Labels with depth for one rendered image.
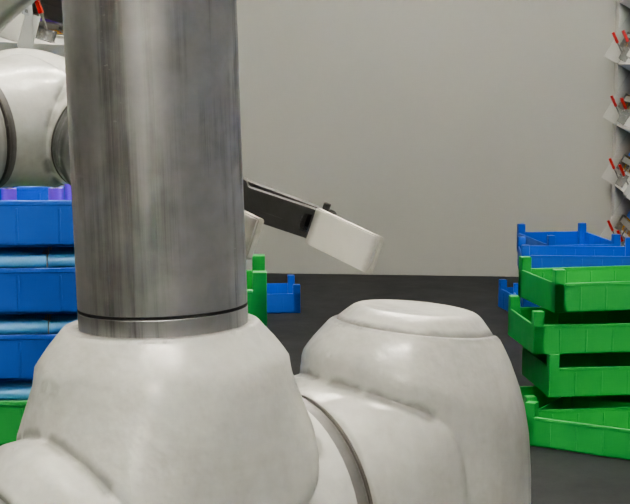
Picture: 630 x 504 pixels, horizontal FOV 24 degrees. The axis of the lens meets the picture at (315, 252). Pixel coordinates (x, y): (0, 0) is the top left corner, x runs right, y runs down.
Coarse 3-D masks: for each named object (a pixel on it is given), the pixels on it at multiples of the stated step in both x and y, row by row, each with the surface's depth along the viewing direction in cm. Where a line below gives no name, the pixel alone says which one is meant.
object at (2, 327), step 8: (0, 320) 174; (8, 320) 174; (16, 320) 174; (24, 320) 174; (32, 320) 174; (40, 320) 174; (48, 320) 174; (56, 320) 174; (64, 320) 174; (72, 320) 174; (0, 328) 173; (8, 328) 173; (16, 328) 173; (24, 328) 173; (32, 328) 173; (40, 328) 173; (48, 328) 174; (56, 328) 174
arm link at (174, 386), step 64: (64, 0) 82; (128, 0) 79; (192, 0) 80; (128, 64) 79; (192, 64) 80; (128, 128) 80; (192, 128) 80; (128, 192) 80; (192, 192) 81; (128, 256) 81; (192, 256) 81; (128, 320) 81; (192, 320) 82; (256, 320) 86; (64, 384) 81; (128, 384) 79; (192, 384) 79; (256, 384) 81; (0, 448) 82; (64, 448) 80; (128, 448) 78; (192, 448) 79; (256, 448) 81; (320, 448) 87
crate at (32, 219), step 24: (0, 192) 187; (24, 192) 190; (0, 216) 171; (24, 216) 171; (48, 216) 171; (72, 216) 171; (0, 240) 171; (24, 240) 171; (48, 240) 171; (72, 240) 172
